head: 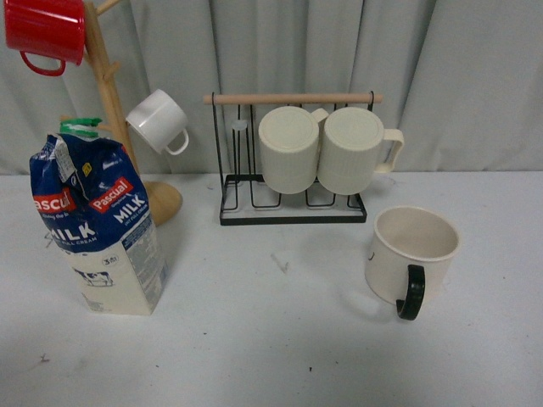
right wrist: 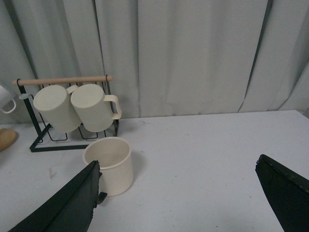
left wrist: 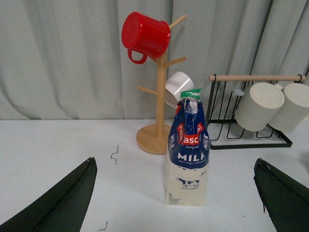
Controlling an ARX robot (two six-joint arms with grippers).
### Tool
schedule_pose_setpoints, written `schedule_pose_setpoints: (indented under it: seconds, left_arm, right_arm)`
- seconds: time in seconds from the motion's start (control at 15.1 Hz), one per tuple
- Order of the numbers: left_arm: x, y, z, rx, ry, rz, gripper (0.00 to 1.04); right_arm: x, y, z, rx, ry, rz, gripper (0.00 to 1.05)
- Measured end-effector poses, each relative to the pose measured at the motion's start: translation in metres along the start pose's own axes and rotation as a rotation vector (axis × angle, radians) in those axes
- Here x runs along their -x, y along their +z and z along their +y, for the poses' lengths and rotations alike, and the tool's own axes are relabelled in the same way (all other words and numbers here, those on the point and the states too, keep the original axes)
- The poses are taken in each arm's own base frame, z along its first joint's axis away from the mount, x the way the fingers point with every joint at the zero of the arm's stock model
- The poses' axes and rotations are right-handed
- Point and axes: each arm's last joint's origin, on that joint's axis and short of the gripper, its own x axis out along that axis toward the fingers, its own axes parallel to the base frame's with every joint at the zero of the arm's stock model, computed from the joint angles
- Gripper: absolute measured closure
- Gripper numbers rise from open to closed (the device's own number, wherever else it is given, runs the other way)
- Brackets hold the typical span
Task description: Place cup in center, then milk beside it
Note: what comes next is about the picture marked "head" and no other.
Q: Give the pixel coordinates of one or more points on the cream mug with black handle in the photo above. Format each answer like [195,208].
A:
[411,251]

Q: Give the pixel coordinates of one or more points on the blue white milk carton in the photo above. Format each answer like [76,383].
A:
[96,208]

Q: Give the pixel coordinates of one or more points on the cream ribbed cup left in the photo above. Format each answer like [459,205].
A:
[289,148]

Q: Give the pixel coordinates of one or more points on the cream ribbed cup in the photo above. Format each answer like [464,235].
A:
[354,147]
[289,148]

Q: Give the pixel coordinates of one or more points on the cream ribbed cup right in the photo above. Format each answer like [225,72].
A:
[354,147]

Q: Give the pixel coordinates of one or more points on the white mug on tree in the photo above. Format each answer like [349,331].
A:
[161,123]

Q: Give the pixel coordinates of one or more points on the red enamel mug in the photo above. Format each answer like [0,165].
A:
[47,28]

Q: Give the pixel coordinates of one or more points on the black wire cup rack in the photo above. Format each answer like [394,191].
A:
[245,198]

